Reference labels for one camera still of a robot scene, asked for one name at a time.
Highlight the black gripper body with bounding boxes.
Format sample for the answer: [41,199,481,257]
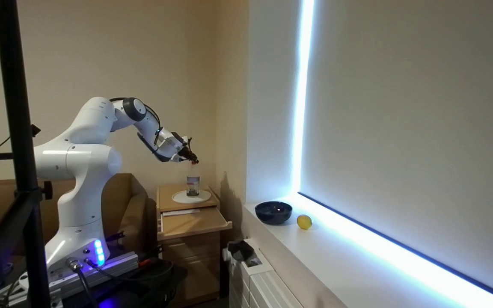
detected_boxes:
[175,137,199,165]

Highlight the white round plate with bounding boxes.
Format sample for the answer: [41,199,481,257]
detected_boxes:
[171,188,214,207]

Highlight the white remote control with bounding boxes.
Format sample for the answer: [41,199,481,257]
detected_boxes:
[161,207,202,218]

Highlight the wooden pull-out shelf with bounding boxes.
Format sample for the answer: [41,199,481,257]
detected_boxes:
[158,206,235,242]

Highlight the brown leather armchair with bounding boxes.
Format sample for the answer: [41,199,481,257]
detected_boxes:
[0,173,152,271]

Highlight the dark blue bowl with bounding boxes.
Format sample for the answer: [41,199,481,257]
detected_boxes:
[253,200,295,226]

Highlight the light wooden cabinet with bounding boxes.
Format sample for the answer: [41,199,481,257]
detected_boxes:
[154,182,238,305]

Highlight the yellow lemon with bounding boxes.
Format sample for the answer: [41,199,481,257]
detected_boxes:
[295,212,313,233]

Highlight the white radiator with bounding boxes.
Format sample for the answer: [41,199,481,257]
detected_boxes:
[226,250,307,308]

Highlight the black tripod stand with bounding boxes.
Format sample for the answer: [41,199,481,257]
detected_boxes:
[0,0,55,308]

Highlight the grey window roller blind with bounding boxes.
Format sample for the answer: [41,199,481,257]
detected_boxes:
[300,0,493,305]

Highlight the aluminium robot base mount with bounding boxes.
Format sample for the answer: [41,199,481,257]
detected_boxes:
[0,250,144,305]

